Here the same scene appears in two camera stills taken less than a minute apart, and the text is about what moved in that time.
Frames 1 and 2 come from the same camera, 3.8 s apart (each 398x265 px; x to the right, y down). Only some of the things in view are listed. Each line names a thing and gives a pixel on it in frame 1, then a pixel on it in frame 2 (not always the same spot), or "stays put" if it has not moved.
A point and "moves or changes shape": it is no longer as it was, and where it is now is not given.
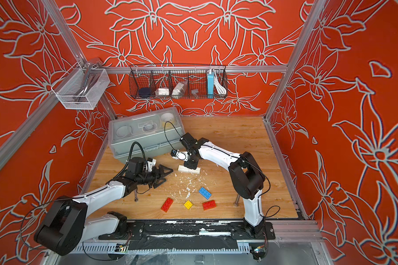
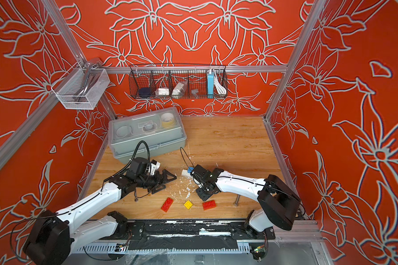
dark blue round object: x=145 y=92 stays put
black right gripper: x=190 y=165 → x=198 y=192
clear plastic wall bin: x=81 y=86 stays put
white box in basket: x=162 y=91 stays put
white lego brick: x=182 y=168 moves or changes shape
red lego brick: x=167 y=205 stays put
